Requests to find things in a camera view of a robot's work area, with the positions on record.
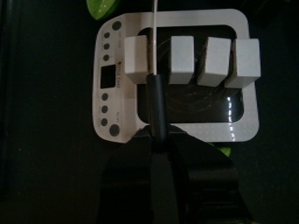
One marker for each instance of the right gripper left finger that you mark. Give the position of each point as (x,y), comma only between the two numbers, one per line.
(124,186)

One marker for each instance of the white toy sushi piece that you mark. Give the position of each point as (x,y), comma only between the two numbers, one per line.
(136,58)
(247,61)
(217,61)
(181,58)

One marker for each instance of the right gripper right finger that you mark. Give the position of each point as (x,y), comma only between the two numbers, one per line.
(210,189)

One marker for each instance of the white toy stove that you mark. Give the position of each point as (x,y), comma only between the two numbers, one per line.
(128,20)

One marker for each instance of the small green toy piece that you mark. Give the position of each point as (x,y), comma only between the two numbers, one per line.
(225,150)

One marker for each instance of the green toy wedge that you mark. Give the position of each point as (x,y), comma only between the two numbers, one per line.
(100,8)

